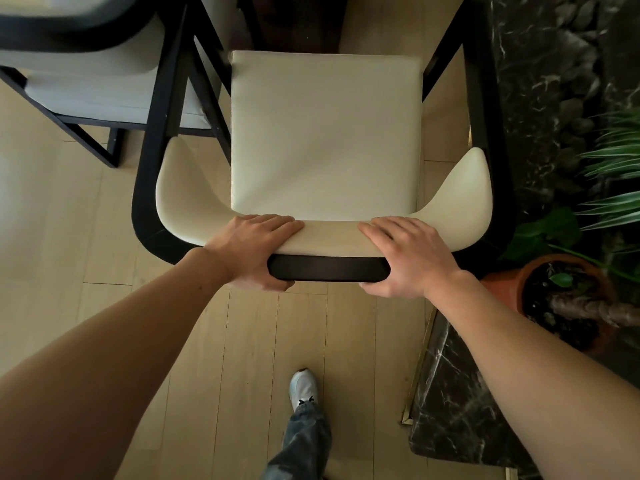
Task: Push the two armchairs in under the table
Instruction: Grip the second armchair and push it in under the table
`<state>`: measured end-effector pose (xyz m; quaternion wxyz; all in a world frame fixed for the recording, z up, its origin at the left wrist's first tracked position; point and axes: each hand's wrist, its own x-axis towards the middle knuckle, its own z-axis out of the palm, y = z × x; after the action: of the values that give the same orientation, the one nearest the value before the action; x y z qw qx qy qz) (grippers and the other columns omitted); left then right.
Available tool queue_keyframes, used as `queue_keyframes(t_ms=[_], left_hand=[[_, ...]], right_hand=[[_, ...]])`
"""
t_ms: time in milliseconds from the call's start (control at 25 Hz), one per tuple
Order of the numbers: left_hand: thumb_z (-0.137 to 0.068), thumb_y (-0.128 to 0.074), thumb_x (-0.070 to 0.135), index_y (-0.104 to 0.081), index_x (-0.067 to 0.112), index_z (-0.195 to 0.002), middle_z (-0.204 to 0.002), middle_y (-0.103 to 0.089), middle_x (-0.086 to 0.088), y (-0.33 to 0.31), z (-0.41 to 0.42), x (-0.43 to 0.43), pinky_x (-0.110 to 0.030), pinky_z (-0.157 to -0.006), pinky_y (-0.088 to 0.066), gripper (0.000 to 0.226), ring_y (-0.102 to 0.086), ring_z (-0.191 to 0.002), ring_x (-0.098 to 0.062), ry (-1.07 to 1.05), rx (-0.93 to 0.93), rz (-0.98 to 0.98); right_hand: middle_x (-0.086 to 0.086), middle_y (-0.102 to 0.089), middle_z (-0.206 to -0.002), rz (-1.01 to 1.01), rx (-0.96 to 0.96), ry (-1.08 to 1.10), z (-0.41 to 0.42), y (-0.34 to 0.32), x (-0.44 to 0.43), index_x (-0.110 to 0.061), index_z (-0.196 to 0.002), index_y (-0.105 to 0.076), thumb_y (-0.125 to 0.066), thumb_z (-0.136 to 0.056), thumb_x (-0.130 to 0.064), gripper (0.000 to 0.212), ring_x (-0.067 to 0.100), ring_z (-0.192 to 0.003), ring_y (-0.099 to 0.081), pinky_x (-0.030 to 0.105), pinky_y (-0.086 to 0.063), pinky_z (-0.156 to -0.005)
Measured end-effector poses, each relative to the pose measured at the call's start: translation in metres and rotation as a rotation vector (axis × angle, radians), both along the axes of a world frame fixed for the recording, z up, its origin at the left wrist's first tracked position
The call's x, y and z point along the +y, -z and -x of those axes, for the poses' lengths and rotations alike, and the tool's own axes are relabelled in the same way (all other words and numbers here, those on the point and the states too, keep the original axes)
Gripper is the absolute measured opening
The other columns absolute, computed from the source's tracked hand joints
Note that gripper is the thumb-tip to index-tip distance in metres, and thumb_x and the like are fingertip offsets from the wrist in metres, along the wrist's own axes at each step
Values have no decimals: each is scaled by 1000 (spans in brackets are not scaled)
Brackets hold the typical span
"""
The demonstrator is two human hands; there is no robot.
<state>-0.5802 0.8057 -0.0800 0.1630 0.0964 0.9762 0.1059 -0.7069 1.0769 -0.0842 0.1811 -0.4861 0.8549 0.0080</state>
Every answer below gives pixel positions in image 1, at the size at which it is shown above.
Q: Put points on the person's left hand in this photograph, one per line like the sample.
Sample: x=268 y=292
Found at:
x=245 y=254

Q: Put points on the person's right hand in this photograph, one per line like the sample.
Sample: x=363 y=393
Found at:
x=415 y=259

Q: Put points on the person's right thumb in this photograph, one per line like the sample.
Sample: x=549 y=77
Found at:
x=375 y=288

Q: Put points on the person's right middle finger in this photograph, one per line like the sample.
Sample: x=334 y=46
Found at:
x=392 y=225

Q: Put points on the person's left thumb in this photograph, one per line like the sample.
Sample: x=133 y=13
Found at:
x=272 y=283

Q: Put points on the person's left middle finger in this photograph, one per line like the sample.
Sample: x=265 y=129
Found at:
x=275 y=223

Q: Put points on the black frame cream cushioned chair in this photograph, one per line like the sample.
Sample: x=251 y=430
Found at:
x=325 y=139

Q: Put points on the person's right forearm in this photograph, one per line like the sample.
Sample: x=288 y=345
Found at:
x=540 y=384

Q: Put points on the person's left forearm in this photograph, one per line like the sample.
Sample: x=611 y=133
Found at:
x=95 y=374

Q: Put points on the white sneaker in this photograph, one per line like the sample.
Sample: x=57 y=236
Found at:
x=304 y=387

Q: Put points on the terracotta plant pot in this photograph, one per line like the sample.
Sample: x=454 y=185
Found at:
x=505 y=289

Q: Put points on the black marble planter ledge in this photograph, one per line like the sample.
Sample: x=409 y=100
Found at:
x=450 y=404

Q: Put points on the broad leaf green plant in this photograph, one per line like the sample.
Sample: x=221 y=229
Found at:
x=547 y=232

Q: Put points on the blue jeans leg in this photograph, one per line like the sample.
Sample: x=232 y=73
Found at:
x=302 y=444

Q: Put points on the striped long leaf plant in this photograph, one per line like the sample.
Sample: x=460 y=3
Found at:
x=612 y=159

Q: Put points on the pile of dark stones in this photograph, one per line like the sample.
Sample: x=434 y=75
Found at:
x=565 y=69

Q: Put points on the black frame grey cushioned chair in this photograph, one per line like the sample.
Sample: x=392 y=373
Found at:
x=100 y=89

